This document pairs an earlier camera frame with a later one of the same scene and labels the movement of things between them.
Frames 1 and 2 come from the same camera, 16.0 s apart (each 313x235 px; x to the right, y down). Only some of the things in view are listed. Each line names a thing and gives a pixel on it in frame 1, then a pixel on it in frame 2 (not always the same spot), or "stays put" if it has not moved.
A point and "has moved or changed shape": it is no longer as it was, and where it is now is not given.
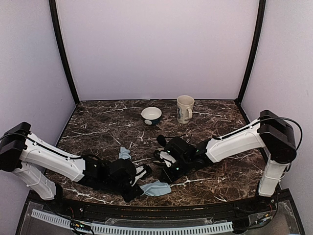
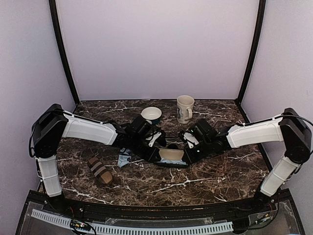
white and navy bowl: x=151 y=115 stays put
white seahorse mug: x=184 y=104 stays put
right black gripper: x=170 y=178 → x=191 y=159
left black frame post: x=55 y=19 stays put
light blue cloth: x=155 y=188 has moved or changed shape
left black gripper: x=136 y=191 → x=148 y=157
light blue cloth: x=124 y=153 stays put
